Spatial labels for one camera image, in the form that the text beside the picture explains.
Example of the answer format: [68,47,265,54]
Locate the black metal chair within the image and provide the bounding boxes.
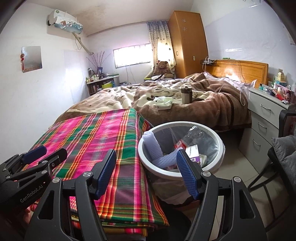
[247,110,296,232]

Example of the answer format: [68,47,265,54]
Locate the steel thermos flask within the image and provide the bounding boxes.
[181,86,192,104]

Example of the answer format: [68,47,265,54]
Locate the white charging cable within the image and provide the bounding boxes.
[217,60,246,106]

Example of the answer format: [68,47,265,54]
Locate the brown teddy bear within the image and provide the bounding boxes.
[151,60,174,79]

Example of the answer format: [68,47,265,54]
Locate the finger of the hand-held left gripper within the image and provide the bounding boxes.
[0,146,48,172]
[7,148,68,182]

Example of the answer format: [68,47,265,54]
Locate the white purple long box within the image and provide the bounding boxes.
[185,145,202,163]

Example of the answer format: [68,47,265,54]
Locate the white bumpy glove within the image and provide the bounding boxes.
[157,150,183,170]
[143,132,163,161]

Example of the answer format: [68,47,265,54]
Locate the pale pillow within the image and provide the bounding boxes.
[203,72,258,93]

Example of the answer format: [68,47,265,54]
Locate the plaid blanket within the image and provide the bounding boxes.
[23,108,170,237]

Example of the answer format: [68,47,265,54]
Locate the air conditioner pipe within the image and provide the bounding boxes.
[72,32,96,56]

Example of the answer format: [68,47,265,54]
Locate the window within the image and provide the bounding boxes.
[113,43,154,69]

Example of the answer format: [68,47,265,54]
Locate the cluttered shelf unit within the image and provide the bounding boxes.
[86,75,120,96]

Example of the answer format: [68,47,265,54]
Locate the patterned curtain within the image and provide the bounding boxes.
[147,20,176,73]

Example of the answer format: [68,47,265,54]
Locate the wooden headboard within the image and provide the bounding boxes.
[206,59,269,89]

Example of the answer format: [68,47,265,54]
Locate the pile of nightstand items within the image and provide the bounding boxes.
[259,68,296,104]

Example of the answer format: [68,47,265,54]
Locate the grey nightstand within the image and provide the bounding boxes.
[238,88,295,163]

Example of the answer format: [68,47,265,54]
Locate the silver wall sheet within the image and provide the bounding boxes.
[21,46,44,74]

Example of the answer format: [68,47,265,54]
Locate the vase with dry branches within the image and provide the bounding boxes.
[87,51,112,75]

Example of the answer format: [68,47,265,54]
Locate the wooden wardrobe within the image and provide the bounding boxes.
[168,10,209,80]

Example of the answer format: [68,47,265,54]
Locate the grey chair cushion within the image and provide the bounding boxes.
[271,136,296,172]

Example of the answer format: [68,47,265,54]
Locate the clear crushed plastic bottle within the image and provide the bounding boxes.
[182,126,216,149]

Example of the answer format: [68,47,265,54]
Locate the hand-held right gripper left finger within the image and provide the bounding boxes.
[30,149,117,241]

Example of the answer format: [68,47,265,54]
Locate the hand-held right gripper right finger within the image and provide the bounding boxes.
[176,149,269,241]

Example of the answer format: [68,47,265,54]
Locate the white tissue box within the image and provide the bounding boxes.
[154,97,173,111]

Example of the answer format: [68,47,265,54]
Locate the wall air conditioner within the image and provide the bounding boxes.
[47,9,83,35]

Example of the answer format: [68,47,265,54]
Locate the brown printed blanket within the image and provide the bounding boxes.
[54,72,252,132]

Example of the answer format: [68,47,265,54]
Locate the white round trash bin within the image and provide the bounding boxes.
[138,122,225,205]

